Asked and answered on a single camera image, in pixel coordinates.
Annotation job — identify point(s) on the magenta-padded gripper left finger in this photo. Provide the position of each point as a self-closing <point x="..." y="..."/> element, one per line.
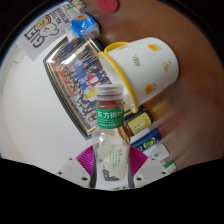
<point x="71" y="170"/>

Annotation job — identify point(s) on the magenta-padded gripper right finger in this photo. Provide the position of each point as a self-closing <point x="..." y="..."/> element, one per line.
<point x="151" y="170"/>

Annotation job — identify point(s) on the clear green-labelled drink bottle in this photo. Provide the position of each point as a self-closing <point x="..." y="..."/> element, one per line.
<point x="111" y="146"/>

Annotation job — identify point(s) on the dark blue pump bottle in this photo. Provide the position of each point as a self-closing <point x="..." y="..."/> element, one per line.
<point x="146" y="140"/>

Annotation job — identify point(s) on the framed group picture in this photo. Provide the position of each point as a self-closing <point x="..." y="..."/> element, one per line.
<point x="75" y="76"/>

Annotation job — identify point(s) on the white mug with yellow rim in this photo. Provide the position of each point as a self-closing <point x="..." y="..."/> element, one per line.
<point x="146" y="70"/>

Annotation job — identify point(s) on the white printed paper gift bag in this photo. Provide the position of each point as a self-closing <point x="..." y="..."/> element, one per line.
<point x="41" y="31"/>

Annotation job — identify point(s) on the flat round red coaster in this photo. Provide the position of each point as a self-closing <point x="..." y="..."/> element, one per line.
<point x="107" y="5"/>

